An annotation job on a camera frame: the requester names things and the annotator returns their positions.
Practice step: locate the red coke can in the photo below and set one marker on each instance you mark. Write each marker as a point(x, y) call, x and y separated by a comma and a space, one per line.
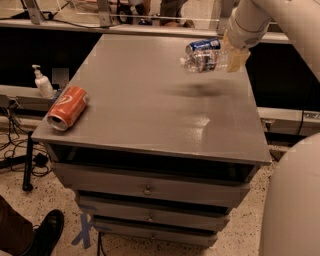
point(68, 107)

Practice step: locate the grey drawer cabinet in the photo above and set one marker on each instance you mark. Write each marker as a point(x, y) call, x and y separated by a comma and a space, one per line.
point(146, 114)

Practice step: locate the blue tape cross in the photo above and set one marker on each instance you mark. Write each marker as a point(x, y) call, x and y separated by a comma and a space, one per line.
point(86, 235)

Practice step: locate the drawer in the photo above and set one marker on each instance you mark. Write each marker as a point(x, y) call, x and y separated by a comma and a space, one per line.
point(109, 208)
point(120, 182)
point(154, 234)

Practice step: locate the white pump soap bottle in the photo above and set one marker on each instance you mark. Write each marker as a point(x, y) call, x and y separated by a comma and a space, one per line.
point(42, 82)

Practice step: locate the brown trouser leg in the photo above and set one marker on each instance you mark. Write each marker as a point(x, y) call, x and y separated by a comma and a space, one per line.
point(16, 232)

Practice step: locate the black stand pole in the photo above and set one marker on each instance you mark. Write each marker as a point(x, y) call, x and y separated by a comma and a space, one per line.
point(27, 186)

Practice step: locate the black shoe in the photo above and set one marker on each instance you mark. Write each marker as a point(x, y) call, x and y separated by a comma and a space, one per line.
point(47, 235)

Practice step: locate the middle drawer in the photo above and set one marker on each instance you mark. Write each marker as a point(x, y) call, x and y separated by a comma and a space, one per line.
point(109, 208)

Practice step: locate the top drawer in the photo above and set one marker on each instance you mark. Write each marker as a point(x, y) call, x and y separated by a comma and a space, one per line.
point(120, 182)

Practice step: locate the blue pepsi can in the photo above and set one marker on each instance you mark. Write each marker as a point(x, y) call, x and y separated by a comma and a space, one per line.
point(205, 44)

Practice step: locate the bottom drawer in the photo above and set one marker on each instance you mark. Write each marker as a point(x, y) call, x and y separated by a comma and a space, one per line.
point(154, 234)

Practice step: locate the clear plastic water bottle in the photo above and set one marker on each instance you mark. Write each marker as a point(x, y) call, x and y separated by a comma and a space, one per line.
point(205, 61)

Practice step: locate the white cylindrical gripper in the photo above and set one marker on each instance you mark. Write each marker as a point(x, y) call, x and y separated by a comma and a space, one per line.
point(240, 37)

